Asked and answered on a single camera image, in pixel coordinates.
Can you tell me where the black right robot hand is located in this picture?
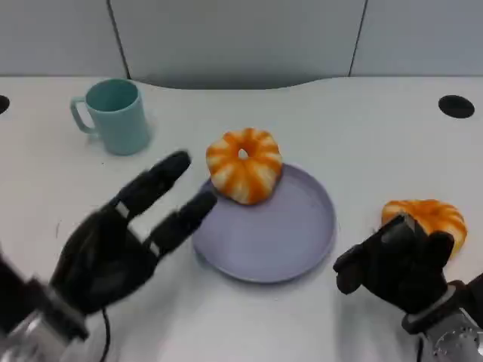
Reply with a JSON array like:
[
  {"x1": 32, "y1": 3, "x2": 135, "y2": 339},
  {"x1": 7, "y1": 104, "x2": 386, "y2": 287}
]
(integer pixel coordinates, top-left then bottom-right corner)
[{"x1": 333, "y1": 213, "x2": 456, "y2": 314}]

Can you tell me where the lilac plate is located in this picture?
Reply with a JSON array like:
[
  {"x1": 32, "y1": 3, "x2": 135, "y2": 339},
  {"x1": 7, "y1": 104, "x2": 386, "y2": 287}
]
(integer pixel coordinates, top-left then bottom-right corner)
[{"x1": 191, "y1": 162, "x2": 337, "y2": 284}]

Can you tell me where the orange and white toy bread roll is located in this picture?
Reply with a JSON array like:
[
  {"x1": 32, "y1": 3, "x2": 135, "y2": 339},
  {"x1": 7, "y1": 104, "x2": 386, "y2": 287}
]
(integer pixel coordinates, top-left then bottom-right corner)
[
  {"x1": 205, "y1": 127, "x2": 284, "y2": 207},
  {"x1": 380, "y1": 198, "x2": 468, "y2": 261}
]

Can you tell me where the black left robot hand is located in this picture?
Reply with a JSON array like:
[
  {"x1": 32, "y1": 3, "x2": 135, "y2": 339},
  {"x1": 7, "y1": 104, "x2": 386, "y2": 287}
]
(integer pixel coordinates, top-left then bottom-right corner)
[{"x1": 51, "y1": 150, "x2": 218, "y2": 316}]

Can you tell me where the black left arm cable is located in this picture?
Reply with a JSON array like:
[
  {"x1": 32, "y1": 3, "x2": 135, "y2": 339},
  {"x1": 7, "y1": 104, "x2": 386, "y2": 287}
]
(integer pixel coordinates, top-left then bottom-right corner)
[{"x1": 100, "y1": 308, "x2": 112, "y2": 362}]

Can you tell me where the pale green mug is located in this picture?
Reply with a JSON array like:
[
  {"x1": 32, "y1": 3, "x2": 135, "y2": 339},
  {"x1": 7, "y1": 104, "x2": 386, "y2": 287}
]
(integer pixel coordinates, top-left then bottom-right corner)
[{"x1": 69, "y1": 78, "x2": 151, "y2": 156}]

